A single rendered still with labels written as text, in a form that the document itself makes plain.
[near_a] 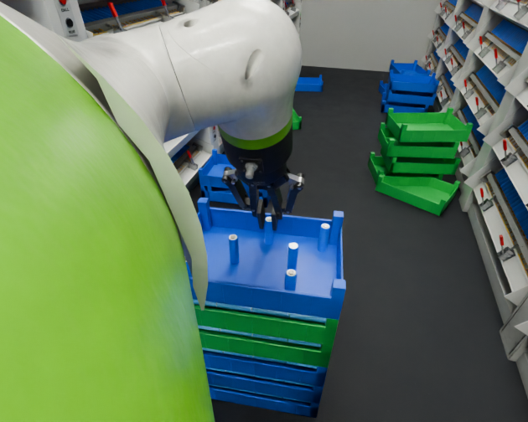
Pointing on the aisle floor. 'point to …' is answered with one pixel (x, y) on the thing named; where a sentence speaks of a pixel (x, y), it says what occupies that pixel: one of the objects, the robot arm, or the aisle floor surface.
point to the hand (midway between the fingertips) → (267, 215)
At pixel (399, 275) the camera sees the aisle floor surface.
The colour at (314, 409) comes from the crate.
